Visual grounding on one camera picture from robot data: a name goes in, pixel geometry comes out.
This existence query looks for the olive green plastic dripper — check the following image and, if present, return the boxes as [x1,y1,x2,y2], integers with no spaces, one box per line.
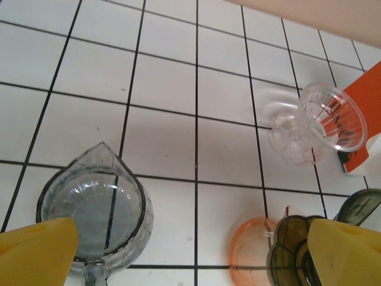
[266,189,381,286]

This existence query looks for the clear plastic dripper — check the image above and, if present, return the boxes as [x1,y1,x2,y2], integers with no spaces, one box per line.
[263,82,368,166]

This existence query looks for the orange transparent dripper base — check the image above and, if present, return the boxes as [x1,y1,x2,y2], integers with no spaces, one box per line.
[228,205,291,286]

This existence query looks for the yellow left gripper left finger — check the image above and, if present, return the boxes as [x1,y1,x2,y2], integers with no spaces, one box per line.
[0,216,80,286]

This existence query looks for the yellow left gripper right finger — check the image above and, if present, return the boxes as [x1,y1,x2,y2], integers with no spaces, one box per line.
[308,219,381,286]

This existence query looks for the grey clear glass dripper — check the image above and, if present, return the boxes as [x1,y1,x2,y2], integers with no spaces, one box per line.
[35,141,155,286]

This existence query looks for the orange coffee filter box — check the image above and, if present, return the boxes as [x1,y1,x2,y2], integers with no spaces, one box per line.
[336,61,381,176]

